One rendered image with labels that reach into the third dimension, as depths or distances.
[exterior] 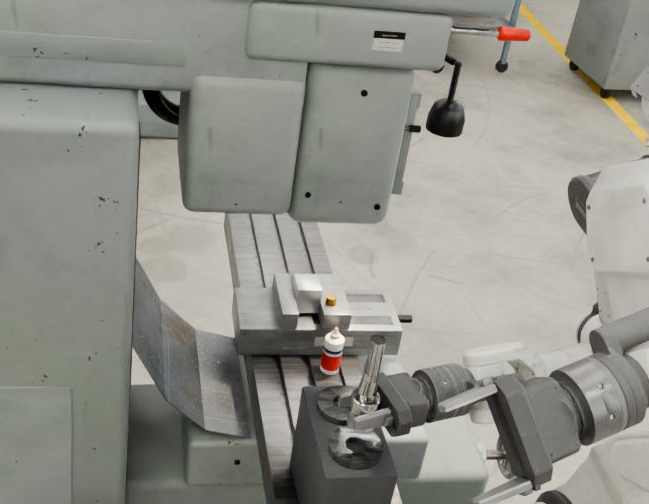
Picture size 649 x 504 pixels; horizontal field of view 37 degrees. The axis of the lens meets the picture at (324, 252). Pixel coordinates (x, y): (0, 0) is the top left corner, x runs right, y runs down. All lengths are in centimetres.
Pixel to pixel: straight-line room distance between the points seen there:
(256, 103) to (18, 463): 80
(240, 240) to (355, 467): 98
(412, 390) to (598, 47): 497
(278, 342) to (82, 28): 81
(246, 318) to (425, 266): 221
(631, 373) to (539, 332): 289
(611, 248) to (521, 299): 271
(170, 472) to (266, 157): 75
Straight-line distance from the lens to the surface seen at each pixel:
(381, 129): 170
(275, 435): 189
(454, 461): 222
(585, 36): 654
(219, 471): 204
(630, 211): 139
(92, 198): 156
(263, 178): 168
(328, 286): 211
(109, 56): 158
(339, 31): 159
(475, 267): 427
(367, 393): 152
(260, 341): 205
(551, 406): 107
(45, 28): 157
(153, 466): 210
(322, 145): 169
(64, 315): 169
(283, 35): 157
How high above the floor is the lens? 222
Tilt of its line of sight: 32 degrees down
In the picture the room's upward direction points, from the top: 9 degrees clockwise
